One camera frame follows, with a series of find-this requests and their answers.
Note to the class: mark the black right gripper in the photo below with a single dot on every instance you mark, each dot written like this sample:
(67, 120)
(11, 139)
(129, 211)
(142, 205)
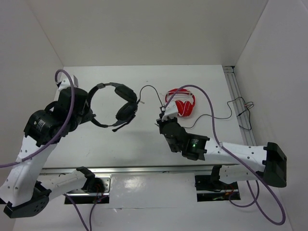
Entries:
(161, 123)

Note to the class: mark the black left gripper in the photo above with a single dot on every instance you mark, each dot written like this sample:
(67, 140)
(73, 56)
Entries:
(89, 115)

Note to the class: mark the black headset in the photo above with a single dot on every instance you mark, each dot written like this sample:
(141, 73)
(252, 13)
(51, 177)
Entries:
(125, 108)

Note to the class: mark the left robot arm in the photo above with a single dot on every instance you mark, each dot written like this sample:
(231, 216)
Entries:
(22, 192)

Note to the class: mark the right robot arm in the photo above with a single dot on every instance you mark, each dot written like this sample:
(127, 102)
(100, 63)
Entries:
(239, 162)

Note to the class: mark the red headphones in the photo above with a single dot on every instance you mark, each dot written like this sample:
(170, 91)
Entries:
(184, 99)

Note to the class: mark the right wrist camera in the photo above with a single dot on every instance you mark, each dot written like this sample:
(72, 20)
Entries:
(169, 112)

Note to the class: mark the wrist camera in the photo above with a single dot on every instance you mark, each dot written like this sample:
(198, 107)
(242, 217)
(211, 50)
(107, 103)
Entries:
(169, 112)
(65, 83)

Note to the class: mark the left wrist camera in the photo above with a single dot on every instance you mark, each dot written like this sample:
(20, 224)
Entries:
(65, 83)

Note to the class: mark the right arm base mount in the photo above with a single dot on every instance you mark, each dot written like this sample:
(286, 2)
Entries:
(208, 192)

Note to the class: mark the aluminium right side rail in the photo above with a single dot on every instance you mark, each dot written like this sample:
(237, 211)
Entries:
(241, 105)

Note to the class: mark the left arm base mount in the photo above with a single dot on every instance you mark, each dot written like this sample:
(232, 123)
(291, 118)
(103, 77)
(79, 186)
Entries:
(100, 189)

